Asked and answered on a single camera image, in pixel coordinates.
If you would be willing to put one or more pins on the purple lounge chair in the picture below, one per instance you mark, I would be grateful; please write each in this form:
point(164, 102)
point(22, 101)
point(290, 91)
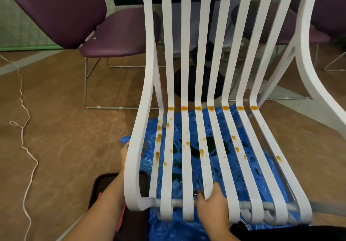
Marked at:
point(329, 14)
point(59, 8)

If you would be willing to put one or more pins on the blue plastic sheet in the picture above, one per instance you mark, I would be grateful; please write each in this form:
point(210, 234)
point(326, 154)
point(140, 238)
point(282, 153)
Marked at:
point(175, 230)

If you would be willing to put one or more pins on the person's right hand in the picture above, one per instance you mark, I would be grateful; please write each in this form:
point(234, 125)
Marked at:
point(213, 208)

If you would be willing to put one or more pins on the pink cloth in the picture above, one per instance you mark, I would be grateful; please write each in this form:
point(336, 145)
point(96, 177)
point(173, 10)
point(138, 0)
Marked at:
point(121, 217)

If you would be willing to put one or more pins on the white slatted chair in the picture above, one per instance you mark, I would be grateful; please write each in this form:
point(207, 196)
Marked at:
point(147, 87)

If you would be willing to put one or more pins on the person's left forearm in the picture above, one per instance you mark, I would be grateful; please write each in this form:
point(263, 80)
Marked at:
point(100, 213)

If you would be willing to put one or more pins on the dark brown tray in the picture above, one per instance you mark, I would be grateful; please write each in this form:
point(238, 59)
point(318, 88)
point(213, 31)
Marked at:
point(104, 182)

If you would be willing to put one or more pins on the black round table base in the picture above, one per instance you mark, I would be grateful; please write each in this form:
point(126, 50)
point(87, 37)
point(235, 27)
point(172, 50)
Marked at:
point(177, 84)

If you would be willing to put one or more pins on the person's left hand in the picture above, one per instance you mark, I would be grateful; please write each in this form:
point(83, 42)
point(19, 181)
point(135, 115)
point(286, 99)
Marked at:
point(124, 154)

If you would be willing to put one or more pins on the person's right forearm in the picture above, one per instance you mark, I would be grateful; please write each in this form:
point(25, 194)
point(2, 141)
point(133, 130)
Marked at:
point(223, 236)

